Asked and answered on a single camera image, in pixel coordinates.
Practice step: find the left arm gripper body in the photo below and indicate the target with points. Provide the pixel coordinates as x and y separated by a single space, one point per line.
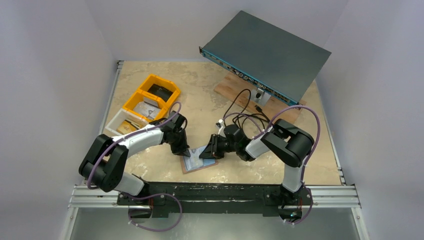
178 144

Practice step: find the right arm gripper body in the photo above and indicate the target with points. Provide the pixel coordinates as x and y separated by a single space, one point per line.
214 145

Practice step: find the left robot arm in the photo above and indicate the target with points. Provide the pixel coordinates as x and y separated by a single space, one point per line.
104 164

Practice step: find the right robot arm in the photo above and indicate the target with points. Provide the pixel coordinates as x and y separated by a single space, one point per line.
288 142

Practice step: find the grey credit cards in bin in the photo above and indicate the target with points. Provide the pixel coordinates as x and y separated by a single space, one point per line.
147 108

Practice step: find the yellow bin with cards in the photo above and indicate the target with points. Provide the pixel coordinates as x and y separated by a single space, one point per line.
138 96

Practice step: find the yellow cards in white bin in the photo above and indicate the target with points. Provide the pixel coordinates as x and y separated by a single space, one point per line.
127 127

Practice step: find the black item in bin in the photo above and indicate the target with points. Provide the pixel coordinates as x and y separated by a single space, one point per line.
160 92

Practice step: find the wooden board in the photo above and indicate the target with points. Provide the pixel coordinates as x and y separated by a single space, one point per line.
235 89

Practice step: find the white plastic bin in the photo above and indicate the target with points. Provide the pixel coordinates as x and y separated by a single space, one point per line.
122 115

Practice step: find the grey socket box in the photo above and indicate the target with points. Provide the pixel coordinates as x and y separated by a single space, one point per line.
260 97

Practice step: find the yellow bin with black item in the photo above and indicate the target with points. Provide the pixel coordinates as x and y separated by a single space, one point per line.
155 79

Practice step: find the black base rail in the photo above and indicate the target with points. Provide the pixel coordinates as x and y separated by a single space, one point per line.
268 200

